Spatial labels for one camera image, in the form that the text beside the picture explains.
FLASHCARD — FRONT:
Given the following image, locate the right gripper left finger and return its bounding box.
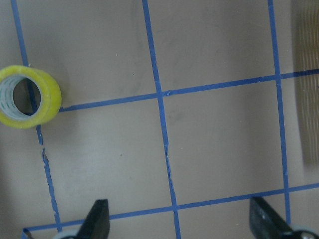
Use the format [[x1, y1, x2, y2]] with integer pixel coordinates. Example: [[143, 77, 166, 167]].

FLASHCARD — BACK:
[[76, 199, 110, 239]]

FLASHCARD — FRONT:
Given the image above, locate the yellow tape roll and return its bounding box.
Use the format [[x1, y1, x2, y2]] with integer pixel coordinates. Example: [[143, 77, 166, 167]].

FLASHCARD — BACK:
[[0, 65, 62, 129]]

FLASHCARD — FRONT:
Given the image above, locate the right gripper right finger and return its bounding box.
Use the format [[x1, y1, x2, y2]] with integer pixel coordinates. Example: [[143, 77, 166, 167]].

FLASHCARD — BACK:
[[249, 197, 298, 239]]

